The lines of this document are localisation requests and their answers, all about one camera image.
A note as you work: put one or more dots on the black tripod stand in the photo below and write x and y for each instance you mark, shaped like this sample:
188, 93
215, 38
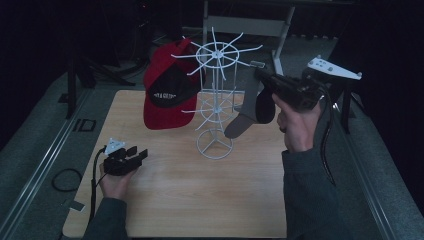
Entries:
71, 86
346, 113

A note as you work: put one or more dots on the person's right hand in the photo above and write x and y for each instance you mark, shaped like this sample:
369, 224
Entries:
298, 130

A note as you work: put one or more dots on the metal floor rail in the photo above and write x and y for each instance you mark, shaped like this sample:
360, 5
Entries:
363, 173
36, 173

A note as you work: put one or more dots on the gray tape piece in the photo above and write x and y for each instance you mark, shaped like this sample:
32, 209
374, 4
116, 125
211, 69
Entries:
76, 205

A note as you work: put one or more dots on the white metal desk frame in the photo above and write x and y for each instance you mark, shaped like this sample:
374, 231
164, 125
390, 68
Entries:
246, 26

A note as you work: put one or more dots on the red and black baseball cap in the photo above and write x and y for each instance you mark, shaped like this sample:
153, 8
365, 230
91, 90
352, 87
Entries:
163, 113

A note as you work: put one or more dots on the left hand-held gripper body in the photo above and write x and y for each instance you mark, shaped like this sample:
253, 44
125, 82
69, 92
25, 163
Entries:
118, 165

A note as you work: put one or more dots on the gray sun visor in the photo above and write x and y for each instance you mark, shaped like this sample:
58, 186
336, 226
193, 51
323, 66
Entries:
248, 110

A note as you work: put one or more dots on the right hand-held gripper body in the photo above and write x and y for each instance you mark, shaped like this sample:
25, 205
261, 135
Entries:
300, 91

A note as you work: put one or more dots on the person's left hand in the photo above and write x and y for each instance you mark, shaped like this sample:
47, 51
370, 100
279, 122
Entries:
115, 186

